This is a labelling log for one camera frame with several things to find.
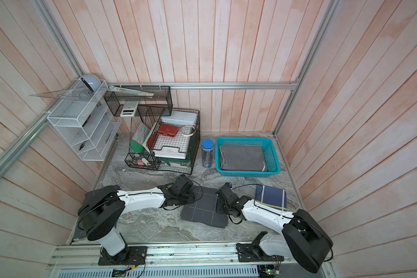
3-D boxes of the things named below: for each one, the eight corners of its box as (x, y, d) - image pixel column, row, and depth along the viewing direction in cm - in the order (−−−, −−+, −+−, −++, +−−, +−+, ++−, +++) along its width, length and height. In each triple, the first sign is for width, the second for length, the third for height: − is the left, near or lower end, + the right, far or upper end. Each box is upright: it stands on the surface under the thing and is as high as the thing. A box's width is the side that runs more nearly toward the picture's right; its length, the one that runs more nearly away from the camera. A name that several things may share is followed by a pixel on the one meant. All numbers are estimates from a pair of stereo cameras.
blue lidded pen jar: (201, 168, 104) (201, 148, 89) (201, 159, 109) (201, 138, 94) (213, 168, 104) (214, 148, 89) (213, 159, 109) (214, 138, 94)
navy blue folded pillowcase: (254, 203, 91) (256, 201, 88) (256, 186, 97) (257, 183, 95) (284, 211, 88) (287, 208, 86) (284, 192, 95) (286, 190, 92)
